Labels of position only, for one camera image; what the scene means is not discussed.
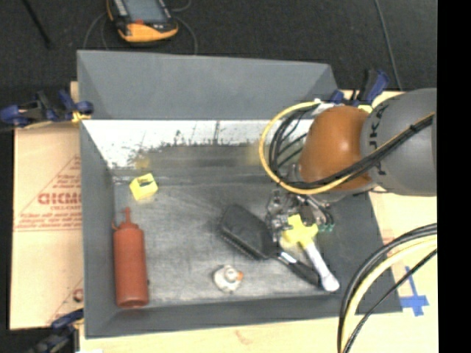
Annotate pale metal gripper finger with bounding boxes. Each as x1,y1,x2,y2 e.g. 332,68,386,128
266,190,283,218
271,215,291,245

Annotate white and orange toy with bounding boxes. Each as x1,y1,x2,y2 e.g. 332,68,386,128
213,264,244,293

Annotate grey metal bin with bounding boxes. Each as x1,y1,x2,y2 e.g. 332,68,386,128
76,49,403,338

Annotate yellow sponge block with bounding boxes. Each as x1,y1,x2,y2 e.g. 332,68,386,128
128,173,159,202

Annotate red-brown squeeze bottle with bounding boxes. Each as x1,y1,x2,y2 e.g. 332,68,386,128
111,207,150,309

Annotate brown cardboard board red print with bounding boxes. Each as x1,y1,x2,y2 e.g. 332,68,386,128
8,80,86,331

